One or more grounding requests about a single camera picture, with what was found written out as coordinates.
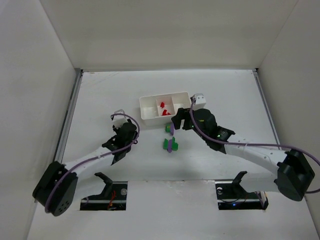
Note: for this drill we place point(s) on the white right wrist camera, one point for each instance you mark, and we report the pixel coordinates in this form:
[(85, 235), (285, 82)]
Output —
[(198, 101)]

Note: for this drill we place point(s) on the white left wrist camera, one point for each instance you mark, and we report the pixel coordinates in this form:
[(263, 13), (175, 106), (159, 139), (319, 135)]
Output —
[(118, 118)]

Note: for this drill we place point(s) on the white three-compartment container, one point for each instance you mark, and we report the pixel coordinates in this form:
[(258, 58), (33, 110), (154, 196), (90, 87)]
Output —
[(151, 112)]

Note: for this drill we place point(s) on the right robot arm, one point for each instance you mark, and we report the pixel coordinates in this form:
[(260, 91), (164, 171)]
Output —
[(288, 170)]

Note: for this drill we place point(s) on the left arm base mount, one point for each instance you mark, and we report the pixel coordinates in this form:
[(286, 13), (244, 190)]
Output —
[(113, 197)]

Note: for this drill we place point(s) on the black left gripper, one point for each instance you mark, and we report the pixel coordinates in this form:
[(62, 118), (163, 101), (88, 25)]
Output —
[(116, 149)]

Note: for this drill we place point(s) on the red round lego piece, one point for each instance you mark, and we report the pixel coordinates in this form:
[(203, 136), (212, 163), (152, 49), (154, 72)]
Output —
[(164, 112)]

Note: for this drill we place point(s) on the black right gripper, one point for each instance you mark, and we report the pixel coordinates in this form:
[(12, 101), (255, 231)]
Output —
[(182, 119)]

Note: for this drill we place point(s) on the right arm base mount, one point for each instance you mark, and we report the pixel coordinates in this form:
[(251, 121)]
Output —
[(232, 196)]

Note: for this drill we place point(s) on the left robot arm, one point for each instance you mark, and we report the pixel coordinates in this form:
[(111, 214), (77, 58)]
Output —
[(61, 183)]

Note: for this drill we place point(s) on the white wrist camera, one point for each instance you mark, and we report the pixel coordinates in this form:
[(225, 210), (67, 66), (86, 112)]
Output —
[(118, 118), (198, 101)]

